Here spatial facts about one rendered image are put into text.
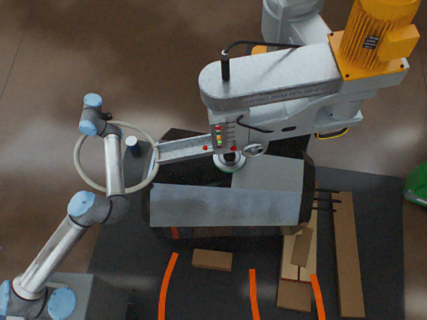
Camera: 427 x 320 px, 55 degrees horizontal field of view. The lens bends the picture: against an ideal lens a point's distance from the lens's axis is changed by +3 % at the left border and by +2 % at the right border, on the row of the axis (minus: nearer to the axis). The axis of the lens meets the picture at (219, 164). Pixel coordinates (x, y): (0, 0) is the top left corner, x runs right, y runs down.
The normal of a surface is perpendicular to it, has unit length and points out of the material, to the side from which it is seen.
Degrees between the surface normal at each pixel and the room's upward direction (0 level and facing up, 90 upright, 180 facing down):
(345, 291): 0
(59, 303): 52
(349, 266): 0
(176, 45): 0
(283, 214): 45
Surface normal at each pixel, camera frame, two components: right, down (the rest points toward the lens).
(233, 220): -0.09, 0.33
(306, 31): -0.04, -0.43
